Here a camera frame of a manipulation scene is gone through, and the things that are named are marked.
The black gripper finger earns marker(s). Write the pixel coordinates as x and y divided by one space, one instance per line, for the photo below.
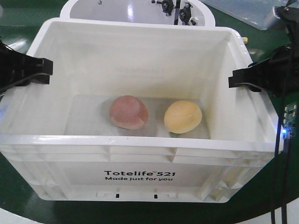
26 79
34 65

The clear plastic bin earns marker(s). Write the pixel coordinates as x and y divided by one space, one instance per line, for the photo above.
257 13

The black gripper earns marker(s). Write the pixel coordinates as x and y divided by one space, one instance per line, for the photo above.
279 73

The white plastic tote box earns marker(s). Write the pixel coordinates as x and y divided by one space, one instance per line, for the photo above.
61 140

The brown plush ball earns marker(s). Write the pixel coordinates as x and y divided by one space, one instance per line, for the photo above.
128 112

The green circuit board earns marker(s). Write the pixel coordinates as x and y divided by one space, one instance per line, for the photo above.
289 120

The white round machine housing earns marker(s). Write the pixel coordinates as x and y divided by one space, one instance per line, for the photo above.
169 12

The small yellow plastic cap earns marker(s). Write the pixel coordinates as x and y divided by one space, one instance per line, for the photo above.
245 40

